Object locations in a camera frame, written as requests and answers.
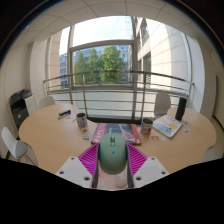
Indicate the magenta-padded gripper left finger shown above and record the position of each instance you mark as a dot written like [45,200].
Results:
[74,170]

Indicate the black office printer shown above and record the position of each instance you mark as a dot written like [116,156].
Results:
[20,107]

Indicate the light blue open booklet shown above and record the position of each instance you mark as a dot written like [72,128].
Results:
[168,125]

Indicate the small blue box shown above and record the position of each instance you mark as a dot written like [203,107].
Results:
[64,114]

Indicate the mint green computer mouse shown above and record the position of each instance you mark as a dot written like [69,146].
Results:
[112,155]

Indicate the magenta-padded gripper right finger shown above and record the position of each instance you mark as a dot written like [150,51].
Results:
[150,170]

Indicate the red cover magazine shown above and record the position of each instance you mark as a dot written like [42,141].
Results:
[128,131]

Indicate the printed mug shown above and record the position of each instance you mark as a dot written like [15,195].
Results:
[81,120]

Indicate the printed tin can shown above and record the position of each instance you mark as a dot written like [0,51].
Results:
[146,126]

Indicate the black tall tumbler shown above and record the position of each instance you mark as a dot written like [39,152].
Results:
[181,108]

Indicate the metal balcony railing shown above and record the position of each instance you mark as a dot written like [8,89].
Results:
[133,83]

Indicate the white chair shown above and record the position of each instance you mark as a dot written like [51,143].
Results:
[15,145]
[46,101]
[162,104]

